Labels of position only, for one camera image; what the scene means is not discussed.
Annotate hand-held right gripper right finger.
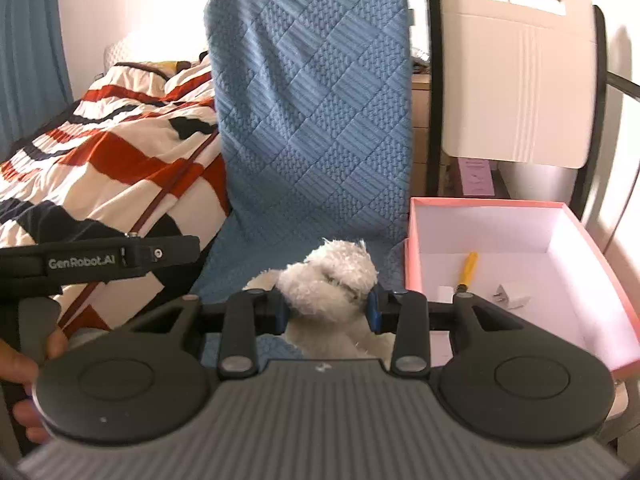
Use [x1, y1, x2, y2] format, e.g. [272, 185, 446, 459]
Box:
[364, 287, 542, 379]

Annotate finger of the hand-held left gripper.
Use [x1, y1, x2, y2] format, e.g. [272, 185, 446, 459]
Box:
[145, 234, 201, 279]

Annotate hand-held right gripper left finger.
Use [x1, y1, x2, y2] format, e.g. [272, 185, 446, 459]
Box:
[116, 287, 292, 379]

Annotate white plush dog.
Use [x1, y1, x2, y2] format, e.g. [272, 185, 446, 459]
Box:
[243, 238, 397, 359]

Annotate yellow screwdriver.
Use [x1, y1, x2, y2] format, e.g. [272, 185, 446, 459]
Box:
[456, 251, 479, 294]

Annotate white charger plug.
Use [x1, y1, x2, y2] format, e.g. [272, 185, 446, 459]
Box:
[492, 282, 532, 311]

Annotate pink cardboard box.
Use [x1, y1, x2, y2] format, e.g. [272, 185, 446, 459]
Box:
[404, 196, 640, 377]

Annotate person's left hand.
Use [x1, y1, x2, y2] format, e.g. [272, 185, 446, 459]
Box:
[0, 327, 69, 445]

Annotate striped red white blanket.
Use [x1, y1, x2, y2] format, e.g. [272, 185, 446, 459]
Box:
[0, 54, 232, 333]

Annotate purple box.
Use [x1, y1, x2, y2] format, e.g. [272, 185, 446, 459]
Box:
[457, 157, 497, 197]

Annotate wooden cabinet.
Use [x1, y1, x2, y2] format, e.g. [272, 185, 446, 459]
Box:
[410, 72, 452, 198]

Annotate blue quilted chair cover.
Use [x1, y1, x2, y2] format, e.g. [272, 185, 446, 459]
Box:
[189, 0, 417, 361]

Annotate white pillow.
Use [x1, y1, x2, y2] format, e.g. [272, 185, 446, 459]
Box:
[103, 34, 153, 70]

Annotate blue curtain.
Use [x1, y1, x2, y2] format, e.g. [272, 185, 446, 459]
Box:
[0, 0, 74, 148]

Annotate black bar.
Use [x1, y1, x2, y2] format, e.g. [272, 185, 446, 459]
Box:
[604, 72, 640, 100]

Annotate white chair with black frame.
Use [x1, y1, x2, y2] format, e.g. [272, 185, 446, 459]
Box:
[424, 0, 609, 222]

